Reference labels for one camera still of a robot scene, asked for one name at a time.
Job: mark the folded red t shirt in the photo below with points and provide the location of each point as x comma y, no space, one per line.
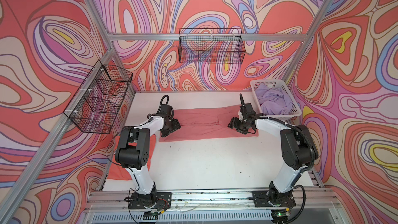
119,173

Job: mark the aluminium frame post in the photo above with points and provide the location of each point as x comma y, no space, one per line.
110,56
299,54

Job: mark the white plastic laundry basket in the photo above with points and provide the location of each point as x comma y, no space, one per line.
275,83

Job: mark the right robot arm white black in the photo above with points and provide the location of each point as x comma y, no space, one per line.
298,149

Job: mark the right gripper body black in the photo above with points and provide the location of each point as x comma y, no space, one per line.
241,126

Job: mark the lavender t shirt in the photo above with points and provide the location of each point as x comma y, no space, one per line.
273,101

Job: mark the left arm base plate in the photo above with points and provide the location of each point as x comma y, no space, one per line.
159,201

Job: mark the black wire basket wall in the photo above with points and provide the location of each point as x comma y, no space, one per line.
97,102
211,46

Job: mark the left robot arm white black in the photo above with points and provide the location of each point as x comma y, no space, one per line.
133,152

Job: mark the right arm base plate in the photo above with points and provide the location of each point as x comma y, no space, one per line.
272,198

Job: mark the pink t shirt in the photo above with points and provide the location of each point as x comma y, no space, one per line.
205,123

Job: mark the aluminium frame left post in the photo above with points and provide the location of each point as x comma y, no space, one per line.
110,56

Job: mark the aluminium frame rail base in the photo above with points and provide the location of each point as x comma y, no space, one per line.
219,206

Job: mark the aluminium frame right post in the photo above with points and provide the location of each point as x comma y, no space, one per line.
299,54

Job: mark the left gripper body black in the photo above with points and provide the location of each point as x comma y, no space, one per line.
173,125

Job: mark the black wire basket left wall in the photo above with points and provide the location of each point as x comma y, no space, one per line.
97,102

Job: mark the black wire basket back wall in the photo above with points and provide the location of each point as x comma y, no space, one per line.
211,46

